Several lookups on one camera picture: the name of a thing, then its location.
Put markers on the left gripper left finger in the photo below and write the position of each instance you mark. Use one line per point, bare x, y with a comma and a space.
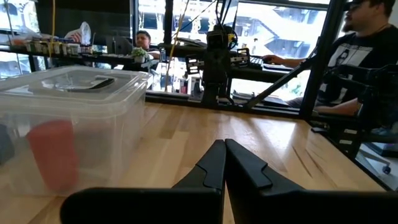
140, 205

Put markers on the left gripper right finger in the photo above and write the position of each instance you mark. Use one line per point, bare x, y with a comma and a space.
311, 208

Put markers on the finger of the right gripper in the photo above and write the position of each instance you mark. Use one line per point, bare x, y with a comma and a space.
239, 59
196, 65

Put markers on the clear plastic storage box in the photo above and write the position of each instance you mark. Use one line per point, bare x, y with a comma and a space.
102, 140

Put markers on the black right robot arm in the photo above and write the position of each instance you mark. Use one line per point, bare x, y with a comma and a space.
216, 98

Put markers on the red bandage roll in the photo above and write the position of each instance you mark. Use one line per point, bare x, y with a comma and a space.
51, 155

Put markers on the black keyboard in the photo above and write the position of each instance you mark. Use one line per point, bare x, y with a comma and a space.
257, 62

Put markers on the clear bottle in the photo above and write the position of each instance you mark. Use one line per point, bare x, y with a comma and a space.
162, 55

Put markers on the small potted plant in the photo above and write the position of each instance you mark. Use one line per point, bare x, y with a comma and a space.
139, 53

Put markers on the person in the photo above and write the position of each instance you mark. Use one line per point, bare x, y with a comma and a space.
360, 53
143, 39

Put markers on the office chair base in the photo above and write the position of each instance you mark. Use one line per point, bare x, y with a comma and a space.
376, 161

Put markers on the white plastic bag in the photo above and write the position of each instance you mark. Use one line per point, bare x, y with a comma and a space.
79, 32

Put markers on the shelf with small jars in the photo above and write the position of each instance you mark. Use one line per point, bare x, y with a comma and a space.
62, 49

